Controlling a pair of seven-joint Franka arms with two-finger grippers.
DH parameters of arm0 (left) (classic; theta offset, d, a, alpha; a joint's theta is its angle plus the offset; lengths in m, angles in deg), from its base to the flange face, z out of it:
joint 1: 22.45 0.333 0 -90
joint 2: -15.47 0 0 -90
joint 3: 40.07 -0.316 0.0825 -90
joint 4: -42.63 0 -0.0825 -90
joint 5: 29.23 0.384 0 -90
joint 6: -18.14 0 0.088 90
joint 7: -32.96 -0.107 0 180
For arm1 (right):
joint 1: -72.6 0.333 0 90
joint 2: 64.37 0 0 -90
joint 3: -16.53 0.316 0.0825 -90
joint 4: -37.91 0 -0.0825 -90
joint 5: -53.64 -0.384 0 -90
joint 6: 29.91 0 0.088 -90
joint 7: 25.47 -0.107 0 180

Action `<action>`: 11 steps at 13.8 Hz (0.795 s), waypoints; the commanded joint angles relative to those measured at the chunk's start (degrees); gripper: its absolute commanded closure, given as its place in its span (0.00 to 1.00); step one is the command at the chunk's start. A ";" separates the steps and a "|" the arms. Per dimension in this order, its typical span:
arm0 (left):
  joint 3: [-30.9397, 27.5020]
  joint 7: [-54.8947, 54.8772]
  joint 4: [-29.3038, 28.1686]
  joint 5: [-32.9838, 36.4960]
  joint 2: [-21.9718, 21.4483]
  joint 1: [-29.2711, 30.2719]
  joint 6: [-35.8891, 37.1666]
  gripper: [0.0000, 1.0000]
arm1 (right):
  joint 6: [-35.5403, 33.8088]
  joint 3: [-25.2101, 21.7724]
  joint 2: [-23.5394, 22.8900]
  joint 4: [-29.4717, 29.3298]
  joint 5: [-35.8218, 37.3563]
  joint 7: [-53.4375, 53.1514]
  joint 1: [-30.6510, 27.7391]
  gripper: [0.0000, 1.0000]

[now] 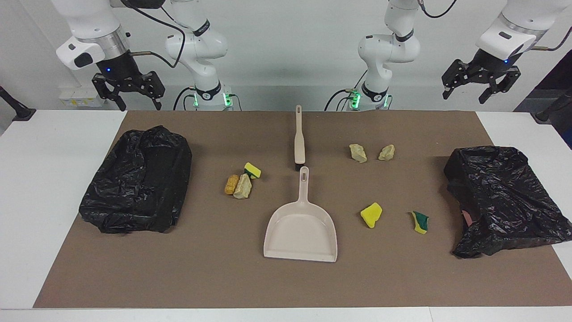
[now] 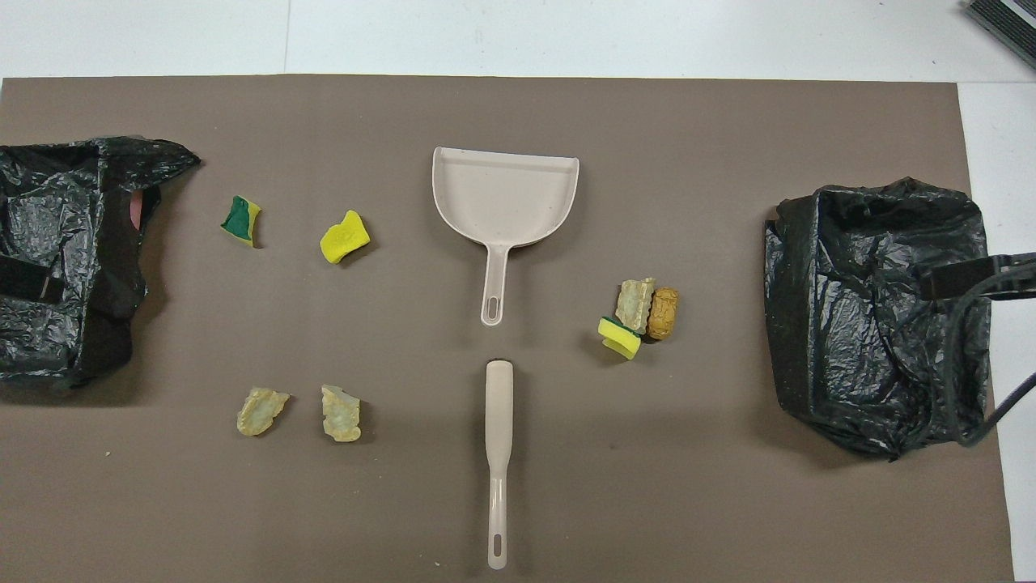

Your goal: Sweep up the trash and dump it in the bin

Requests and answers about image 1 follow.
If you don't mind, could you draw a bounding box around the black bag lined bin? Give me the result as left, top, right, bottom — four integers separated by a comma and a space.
79, 125, 193, 234
443, 145, 572, 259

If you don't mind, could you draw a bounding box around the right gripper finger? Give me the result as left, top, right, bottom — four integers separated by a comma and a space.
92, 74, 128, 111
134, 71, 166, 110

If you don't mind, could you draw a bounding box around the black right base cable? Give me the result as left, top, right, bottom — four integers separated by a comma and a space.
173, 86, 197, 111

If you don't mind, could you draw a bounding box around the black base cable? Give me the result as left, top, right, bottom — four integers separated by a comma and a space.
173, 86, 197, 111
324, 69, 369, 111

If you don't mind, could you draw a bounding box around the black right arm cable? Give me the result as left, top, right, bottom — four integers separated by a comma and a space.
120, 0, 186, 69

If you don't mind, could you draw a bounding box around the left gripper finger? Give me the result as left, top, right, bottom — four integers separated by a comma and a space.
442, 59, 475, 100
478, 67, 522, 105

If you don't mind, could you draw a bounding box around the black stand foot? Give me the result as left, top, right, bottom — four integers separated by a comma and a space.
530, 87, 572, 124
0, 85, 37, 122

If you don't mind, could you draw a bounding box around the black left base cable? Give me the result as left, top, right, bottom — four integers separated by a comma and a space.
324, 69, 369, 111

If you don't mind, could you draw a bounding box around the white wall socket box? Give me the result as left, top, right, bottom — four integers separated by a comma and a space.
59, 86, 108, 108

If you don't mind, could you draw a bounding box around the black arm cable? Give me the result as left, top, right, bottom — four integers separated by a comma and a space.
418, 0, 572, 52
120, 0, 186, 69

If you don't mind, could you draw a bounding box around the brown table mat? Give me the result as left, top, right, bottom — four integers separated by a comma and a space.
34, 110, 572, 309

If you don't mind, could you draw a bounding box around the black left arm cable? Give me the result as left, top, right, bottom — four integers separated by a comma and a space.
418, 0, 572, 52

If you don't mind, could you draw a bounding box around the beige plastic dustpan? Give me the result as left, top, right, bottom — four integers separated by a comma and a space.
263, 166, 338, 263

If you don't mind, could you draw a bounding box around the beige hand brush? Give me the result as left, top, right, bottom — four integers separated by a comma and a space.
293, 105, 306, 171

